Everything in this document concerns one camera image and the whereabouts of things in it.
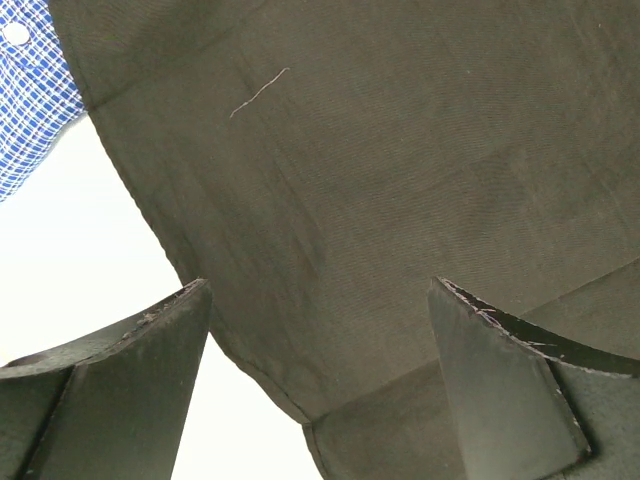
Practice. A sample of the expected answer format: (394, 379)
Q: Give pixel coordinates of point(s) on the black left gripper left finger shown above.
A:
(111, 404)

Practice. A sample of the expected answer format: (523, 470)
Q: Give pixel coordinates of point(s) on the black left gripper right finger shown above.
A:
(528, 403)

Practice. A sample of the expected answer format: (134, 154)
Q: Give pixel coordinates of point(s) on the black long sleeve shirt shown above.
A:
(320, 162)

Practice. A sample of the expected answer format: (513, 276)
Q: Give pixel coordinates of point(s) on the blue checkered folded shirt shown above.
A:
(39, 97)

